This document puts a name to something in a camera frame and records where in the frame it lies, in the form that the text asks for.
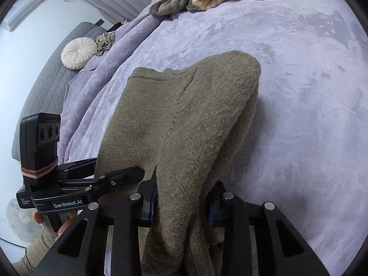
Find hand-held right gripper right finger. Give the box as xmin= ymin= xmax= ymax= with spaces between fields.
xmin=205 ymin=181 xmax=331 ymax=276

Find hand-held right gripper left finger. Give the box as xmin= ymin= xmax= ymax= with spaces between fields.
xmin=32 ymin=165 xmax=159 ymax=276

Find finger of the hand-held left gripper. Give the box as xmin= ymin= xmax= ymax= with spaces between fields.
xmin=57 ymin=158 xmax=98 ymax=180
xmin=59 ymin=166 xmax=145 ymax=199

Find olive brown knit sweater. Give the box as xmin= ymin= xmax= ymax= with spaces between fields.
xmin=95 ymin=50 xmax=262 ymax=276

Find person's left hand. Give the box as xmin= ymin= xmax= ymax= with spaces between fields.
xmin=32 ymin=208 xmax=79 ymax=242

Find white patterned round cushion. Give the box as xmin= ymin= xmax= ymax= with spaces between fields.
xmin=6 ymin=198 xmax=43 ymax=243

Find grey quilted headboard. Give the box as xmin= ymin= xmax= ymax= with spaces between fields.
xmin=11 ymin=21 xmax=111 ymax=160

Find round white pleated pillow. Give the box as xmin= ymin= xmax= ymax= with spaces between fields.
xmin=61 ymin=37 xmax=98 ymax=70

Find crumpled beige cloth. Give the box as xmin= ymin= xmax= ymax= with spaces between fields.
xmin=95 ymin=30 xmax=117 ymax=55

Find lavender fleece blanket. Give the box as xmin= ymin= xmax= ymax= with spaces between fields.
xmin=56 ymin=0 xmax=368 ymax=265

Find white wall air conditioner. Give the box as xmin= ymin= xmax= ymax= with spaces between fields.
xmin=8 ymin=0 xmax=57 ymax=32

